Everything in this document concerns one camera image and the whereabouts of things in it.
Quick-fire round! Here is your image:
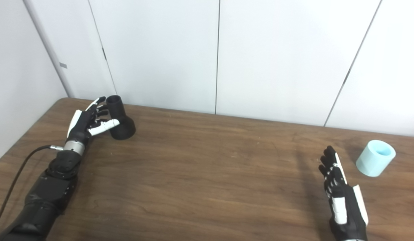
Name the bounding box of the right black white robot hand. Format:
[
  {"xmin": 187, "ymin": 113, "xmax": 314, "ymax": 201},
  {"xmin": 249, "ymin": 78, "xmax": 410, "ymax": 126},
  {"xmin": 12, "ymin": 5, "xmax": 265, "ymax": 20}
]
[{"xmin": 319, "ymin": 145, "xmax": 369, "ymax": 241}]

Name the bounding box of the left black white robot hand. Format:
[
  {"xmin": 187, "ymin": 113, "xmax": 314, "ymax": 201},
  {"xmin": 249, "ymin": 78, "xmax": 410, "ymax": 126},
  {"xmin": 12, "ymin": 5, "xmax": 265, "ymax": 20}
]
[{"xmin": 66, "ymin": 96, "xmax": 120, "ymax": 146}]

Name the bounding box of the white corner wall post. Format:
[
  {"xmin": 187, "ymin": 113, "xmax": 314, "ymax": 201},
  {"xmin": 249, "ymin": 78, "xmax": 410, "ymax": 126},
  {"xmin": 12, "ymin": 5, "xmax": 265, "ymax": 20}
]
[{"xmin": 23, "ymin": 0, "xmax": 75, "ymax": 98}]

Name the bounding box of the black funnel-shaped nozzle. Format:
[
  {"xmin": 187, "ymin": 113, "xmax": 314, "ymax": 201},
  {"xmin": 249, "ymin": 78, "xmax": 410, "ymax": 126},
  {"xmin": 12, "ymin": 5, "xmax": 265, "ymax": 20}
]
[{"xmin": 106, "ymin": 95, "xmax": 136, "ymax": 140}]

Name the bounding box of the light blue cylinder cup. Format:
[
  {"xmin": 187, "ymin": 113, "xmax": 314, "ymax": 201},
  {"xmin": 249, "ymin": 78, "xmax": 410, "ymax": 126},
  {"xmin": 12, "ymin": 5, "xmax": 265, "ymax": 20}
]
[{"xmin": 356, "ymin": 140, "xmax": 397, "ymax": 177}]

